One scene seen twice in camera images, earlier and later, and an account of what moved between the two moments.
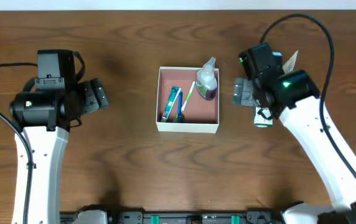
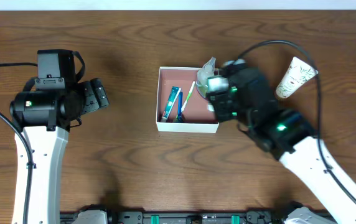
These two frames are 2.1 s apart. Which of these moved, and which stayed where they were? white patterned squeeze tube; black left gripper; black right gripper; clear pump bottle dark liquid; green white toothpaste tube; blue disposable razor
Moved: white patterned squeeze tube; black right gripper
Stayed: green white toothpaste tube; clear pump bottle dark liquid; black left gripper; blue disposable razor
